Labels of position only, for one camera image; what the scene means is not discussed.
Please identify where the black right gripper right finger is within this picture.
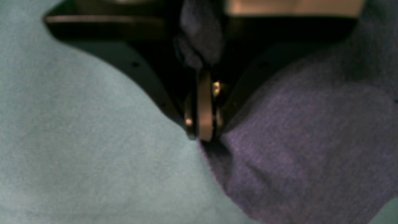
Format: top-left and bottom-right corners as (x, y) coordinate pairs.
(197, 0), (364, 141)

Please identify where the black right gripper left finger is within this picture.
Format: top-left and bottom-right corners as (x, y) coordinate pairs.
(44, 0), (197, 139)

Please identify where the blue-grey T-shirt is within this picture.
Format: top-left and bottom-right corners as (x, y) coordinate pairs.
(174, 0), (398, 224)

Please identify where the teal table cloth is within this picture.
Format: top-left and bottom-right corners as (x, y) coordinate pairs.
(0, 0), (398, 224)

